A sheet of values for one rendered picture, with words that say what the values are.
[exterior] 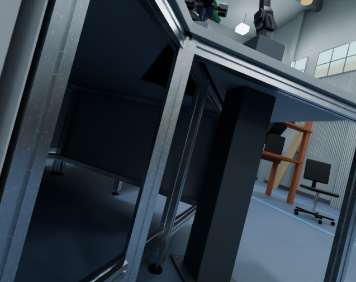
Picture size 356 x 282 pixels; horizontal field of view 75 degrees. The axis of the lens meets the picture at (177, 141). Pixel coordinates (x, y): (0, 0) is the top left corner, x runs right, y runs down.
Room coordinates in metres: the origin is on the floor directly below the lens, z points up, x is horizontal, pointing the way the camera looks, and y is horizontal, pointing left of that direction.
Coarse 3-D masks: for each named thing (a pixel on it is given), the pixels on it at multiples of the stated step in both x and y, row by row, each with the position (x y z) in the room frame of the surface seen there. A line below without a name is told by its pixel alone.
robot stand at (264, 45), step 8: (248, 40) 1.02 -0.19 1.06; (256, 40) 0.96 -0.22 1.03; (264, 40) 0.96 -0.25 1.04; (272, 40) 0.97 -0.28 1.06; (256, 48) 0.95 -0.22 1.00; (264, 48) 0.96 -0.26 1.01; (272, 48) 0.97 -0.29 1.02; (280, 48) 0.99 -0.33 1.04; (272, 56) 0.98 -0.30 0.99; (280, 56) 0.99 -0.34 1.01
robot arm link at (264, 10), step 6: (264, 0) 1.01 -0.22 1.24; (264, 6) 1.01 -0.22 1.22; (258, 12) 1.02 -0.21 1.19; (264, 12) 1.00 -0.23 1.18; (270, 12) 1.00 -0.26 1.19; (258, 18) 1.02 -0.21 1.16; (264, 18) 1.00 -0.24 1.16; (258, 24) 1.03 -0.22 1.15; (264, 24) 1.01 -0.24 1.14; (258, 30) 1.06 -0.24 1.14
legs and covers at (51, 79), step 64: (64, 0) 0.27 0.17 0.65; (64, 64) 0.29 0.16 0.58; (192, 64) 0.74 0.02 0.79; (0, 128) 0.26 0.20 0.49; (64, 128) 2.07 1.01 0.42; (128, 128) 1.91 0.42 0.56; (192, 128) 0.94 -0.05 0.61; (0, 192) 0.26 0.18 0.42; (192, 192) 1.70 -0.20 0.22; (0, 256) 0.28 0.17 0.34
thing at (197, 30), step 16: (192, 32) 0.62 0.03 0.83; (208, 32) 0.64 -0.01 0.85; (224, 48) 0.67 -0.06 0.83; (240, 48) 0.67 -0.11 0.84; (160, 64) 0.95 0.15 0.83; (256, 64) 0.72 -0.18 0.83; (272, 64) 0.71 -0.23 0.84; (160, 80) 1.20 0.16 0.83; (224, 80) 0.94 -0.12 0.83; (240, 80) 0.89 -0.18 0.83; (304, 80) 0.75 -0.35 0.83; (320, 80) 0.77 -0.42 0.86; (224, 96) 1.19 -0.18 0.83; (336, 96) 0.81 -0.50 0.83; (352, 96) 0.82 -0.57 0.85; (272, 112) 1.27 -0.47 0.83; (288, 112) 1.18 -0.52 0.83; (304, 112) 1.11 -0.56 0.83; (320, 112) 1.04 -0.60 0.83
